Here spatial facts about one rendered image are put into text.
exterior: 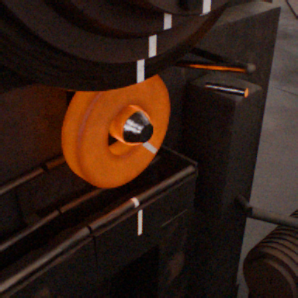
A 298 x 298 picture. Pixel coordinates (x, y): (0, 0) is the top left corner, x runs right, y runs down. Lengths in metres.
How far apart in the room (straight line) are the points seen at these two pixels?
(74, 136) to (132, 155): 0.10
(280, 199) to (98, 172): 1.38
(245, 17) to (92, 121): 0.42
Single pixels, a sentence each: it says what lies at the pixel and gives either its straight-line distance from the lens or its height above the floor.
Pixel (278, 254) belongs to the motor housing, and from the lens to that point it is 0.84.
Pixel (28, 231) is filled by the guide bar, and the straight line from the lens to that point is 0.61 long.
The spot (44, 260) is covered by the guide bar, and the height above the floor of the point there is 0.71.
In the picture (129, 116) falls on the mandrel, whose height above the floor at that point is 0.84.
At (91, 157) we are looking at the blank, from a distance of 0.54.
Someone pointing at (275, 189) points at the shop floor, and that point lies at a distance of 1.93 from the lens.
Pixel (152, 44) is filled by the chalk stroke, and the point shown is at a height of 0.93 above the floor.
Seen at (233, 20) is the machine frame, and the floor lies 0.87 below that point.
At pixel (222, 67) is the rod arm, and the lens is 0.56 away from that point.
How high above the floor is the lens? 1.09
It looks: 31 degrees down
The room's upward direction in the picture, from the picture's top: 2 degrees clockwise
